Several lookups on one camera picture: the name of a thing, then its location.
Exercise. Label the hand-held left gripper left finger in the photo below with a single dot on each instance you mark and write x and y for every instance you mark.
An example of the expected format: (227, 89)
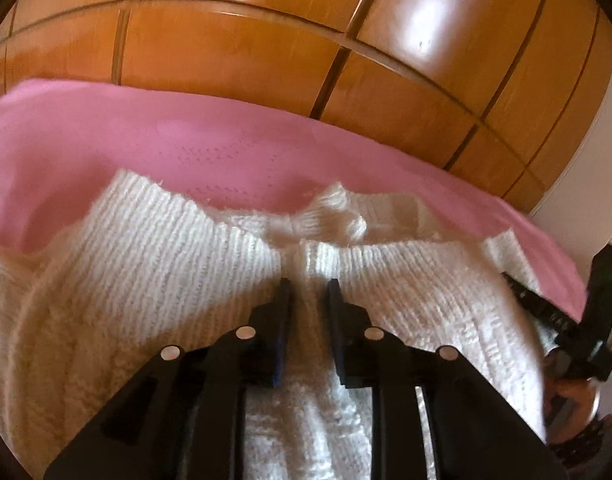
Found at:
(281, 335)

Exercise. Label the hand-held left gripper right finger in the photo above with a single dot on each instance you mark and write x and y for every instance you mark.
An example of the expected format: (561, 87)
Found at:
(336, 335)

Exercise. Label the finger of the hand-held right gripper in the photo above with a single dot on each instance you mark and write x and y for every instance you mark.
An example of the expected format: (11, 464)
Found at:
(540, 305)

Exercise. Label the white knitted sweater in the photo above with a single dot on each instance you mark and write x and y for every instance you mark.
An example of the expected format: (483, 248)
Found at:
(136, 285)

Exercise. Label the pink blanket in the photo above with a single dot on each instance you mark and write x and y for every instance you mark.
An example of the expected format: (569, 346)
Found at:
(111, 135)

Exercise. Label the person's right hand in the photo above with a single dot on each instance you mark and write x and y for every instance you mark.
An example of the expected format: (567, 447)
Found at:
(573, 400)

